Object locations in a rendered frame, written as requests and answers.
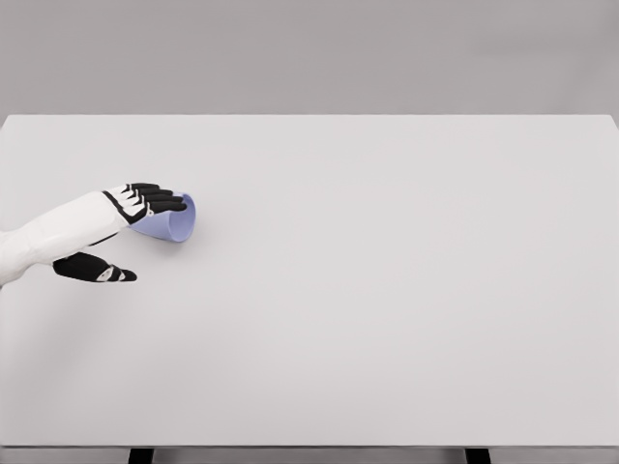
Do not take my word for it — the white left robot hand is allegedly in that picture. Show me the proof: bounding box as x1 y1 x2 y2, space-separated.
29 182 189 284

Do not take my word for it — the lilac plastic cup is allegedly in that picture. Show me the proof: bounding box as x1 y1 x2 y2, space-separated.
127 191 198 243

